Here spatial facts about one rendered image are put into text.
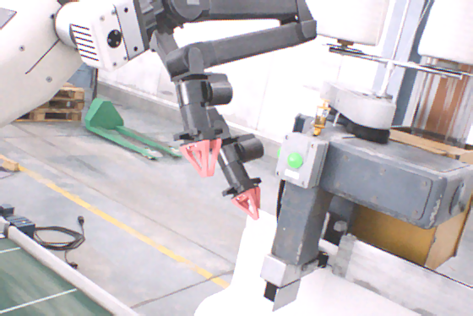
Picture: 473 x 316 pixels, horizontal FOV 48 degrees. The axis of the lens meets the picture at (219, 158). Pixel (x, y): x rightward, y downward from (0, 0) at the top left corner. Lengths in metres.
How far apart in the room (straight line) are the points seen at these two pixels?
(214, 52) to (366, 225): 0.55
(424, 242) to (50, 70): 0.90
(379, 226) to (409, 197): 0.36
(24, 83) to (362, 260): 0.80
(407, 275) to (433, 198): 0.26
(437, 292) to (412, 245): 0.17
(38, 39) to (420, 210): 0.79
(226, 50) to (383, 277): 0.60
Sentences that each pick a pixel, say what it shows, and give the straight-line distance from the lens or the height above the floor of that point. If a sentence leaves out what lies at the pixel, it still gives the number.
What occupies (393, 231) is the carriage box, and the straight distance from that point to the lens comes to 1.33.
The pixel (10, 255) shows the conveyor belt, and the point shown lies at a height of 0.38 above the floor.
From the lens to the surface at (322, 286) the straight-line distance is 1.29.
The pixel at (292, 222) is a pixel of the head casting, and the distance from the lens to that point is 1.09.
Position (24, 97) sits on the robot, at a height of 1.28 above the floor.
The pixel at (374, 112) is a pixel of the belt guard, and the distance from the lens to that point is 1.13.
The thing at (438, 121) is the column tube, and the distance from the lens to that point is 1.48.
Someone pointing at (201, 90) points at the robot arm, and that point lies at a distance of 1.14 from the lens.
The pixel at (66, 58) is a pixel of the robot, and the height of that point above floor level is 1.37.
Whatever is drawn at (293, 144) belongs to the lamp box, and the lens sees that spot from 1.02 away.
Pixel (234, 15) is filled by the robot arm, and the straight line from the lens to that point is 1.25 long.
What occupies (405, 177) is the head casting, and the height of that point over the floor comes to 1.31.
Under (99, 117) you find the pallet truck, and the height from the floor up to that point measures 0.18.
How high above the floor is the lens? 1.49
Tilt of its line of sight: 13 degrees down
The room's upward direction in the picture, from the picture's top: 12 degrees clockwise
